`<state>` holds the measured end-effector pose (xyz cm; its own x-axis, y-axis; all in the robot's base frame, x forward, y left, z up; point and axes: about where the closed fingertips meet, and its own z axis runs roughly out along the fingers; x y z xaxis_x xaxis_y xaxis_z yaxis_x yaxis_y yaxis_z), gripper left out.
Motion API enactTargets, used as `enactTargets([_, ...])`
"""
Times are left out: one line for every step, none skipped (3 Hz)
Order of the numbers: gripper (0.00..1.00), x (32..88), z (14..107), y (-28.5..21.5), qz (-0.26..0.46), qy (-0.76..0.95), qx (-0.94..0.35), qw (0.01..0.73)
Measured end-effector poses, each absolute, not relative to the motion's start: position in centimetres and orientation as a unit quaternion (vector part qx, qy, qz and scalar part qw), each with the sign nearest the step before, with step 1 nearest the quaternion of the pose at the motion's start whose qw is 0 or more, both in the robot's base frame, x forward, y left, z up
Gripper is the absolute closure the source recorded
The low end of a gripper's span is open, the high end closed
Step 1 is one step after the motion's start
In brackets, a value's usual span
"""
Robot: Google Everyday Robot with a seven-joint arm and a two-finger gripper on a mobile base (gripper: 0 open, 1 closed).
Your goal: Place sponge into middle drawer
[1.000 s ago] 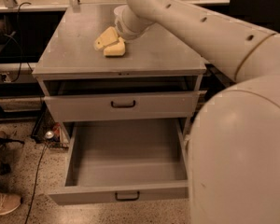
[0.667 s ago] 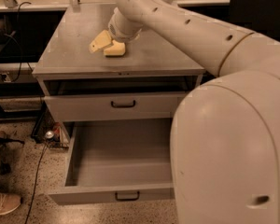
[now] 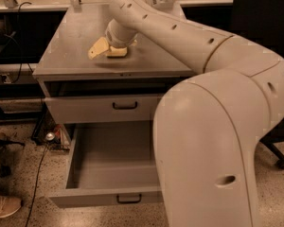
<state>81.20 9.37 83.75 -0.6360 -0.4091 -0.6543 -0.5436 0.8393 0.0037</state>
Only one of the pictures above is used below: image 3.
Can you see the yellow sponge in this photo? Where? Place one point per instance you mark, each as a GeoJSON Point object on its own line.
{"type": "Point", "coordinates": [114, 52]}

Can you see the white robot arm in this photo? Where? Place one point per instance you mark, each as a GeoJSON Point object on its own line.
{"type": "Point", "coordinates": [206, 128]}

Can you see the open grey middle drawer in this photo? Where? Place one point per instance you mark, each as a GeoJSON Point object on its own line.
{"type": "Point", "coordinates": [109, 159]}

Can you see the black office chair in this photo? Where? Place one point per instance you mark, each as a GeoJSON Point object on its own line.
{"type": "Point", "coordinates": [260, 21]}

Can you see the black upper drawer handle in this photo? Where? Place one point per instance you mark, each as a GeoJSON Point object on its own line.
{"type": "Point", "coordinates": [121, 107]}

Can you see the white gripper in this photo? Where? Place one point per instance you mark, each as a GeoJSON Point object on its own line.
{"type": "Point", "coordinates": [114, 39]}

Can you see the grey upper drawer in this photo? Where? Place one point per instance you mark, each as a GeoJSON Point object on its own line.
{"type": "Point", "coordinates": [94, 109]}

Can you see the black middle drawer handle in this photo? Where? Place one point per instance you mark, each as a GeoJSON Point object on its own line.
{"type": "Point", "coordinates": [129, 199]}

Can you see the tan sneaker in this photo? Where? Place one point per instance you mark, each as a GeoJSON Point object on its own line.
{"type": "Point", "coordinates": [9, 205]}

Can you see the grey drawer cabinet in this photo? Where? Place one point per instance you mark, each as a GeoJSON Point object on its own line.
{"type": "Point", "coordinates": [65, 69]}

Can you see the black drawer handle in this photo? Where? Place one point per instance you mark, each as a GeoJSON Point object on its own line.
{"type": "Point", "coordinates": [121, 107]}
{"type": "Point", "coordinates": [129, 199]}

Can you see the white wall socket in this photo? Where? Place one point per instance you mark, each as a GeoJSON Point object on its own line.
{"type": "Point", "coordinates": [5, 78]}

